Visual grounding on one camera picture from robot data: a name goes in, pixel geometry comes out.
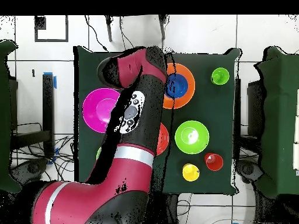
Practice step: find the black square floor frame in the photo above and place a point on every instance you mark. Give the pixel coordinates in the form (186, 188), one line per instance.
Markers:
(40, 23)

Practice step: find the black metal stand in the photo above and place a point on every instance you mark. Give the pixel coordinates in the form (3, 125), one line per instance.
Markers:
(254, 105)
(48, 105)

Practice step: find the green plastic cup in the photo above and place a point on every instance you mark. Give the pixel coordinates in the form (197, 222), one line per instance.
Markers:
(220, 75)

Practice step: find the yellow plastic cup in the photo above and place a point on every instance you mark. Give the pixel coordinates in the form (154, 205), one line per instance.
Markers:
(190, 172)

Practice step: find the green plastic bowl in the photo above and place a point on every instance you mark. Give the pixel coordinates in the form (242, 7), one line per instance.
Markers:
(191, 137)
(98, 153)

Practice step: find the large orange plastic bowl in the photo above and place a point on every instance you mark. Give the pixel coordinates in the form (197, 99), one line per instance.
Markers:
(182, 102)

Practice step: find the red-orange plastic bowl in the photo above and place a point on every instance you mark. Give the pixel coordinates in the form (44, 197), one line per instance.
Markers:
(163, 140)

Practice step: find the neighbouring green table cloth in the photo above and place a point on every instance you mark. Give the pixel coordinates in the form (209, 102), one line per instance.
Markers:
(280, 93)
(4, 116)

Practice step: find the dark green table cloth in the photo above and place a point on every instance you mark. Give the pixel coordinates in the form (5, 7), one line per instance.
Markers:
(210, 105)

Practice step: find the small blue plastic bowl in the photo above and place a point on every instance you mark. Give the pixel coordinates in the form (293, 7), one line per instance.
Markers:
(179, 86)

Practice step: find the black tripod leg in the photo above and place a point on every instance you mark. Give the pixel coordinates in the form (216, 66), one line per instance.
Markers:
(162, 28)
(109, 30)

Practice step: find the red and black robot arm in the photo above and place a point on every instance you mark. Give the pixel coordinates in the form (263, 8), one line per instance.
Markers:
(93, 203)

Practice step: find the blue tape strip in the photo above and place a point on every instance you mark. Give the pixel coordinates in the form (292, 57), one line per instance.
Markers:
(55, 82)

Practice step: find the large pink plastic bowl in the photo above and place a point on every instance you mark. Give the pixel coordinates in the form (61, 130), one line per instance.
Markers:
(98, 110)

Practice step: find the orange-red plastic cup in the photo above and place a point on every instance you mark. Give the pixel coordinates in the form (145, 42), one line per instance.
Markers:
(216, 163)

